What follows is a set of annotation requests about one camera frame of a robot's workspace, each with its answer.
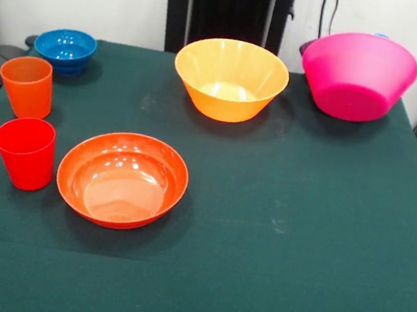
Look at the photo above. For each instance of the orange plastic bowl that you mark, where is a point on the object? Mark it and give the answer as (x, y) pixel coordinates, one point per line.
(226, 100)

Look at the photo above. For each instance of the orange-red plastic bowl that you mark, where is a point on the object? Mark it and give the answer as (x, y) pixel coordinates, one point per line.
(121, 190)

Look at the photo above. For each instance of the purple plastic bowl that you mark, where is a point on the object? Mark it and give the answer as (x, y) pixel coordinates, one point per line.
(305, 47)

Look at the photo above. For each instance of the large magenta plastic bowl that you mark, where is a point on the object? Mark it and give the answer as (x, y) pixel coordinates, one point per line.
(358, 76)

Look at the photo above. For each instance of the light blue plastic bowl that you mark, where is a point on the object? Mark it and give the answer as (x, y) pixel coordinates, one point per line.
(382, 35)

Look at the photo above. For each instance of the dark green table cloth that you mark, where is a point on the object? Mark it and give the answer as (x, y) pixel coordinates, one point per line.
(231, 293)

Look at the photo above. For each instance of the small dark blue bowl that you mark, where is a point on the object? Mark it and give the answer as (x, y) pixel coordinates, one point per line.
(65, 52)

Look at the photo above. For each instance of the red plastic cup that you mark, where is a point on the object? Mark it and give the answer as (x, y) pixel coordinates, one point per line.
(23, 160)

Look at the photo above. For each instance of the orange plastic cup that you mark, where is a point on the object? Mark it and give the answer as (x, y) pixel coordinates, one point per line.
(26, 89)

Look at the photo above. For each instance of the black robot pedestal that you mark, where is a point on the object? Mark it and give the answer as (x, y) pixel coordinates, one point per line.
(223, 1)

